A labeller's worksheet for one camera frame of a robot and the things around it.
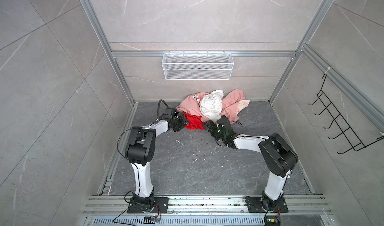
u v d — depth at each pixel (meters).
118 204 0.75
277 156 0.48
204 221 0.70
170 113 0.81
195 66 1.00
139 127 0.56
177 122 0.88
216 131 0.83
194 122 1.01
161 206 0.73
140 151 0.53
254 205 0.73
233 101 1.13
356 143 0.58
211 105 1.03
